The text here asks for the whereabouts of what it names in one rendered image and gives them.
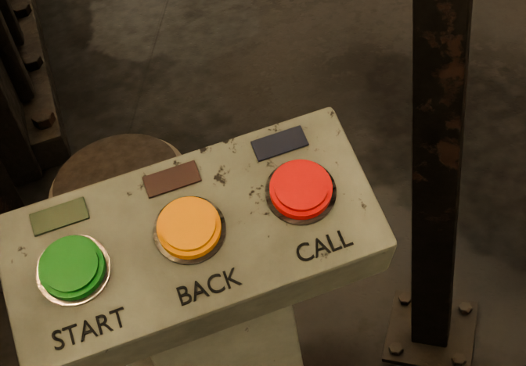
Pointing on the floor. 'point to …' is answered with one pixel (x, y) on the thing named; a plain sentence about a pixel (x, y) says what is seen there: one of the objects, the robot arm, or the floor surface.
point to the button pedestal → (127, 328)
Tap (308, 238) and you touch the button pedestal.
